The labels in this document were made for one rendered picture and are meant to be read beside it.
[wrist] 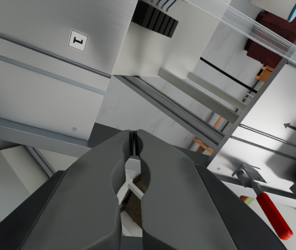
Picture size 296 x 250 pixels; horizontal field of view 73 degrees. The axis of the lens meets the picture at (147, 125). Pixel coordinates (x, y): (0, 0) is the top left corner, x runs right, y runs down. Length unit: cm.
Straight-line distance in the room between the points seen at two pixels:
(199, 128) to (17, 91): 44
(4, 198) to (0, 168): 8
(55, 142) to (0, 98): 7
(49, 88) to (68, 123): 5
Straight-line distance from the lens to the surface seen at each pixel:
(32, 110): 26
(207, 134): 56
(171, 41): 75
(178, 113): 59
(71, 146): 26
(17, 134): 27
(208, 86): 98
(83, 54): 22
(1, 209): 46
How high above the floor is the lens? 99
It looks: 23 degrees down
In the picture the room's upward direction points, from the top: 129 degrees clockwise
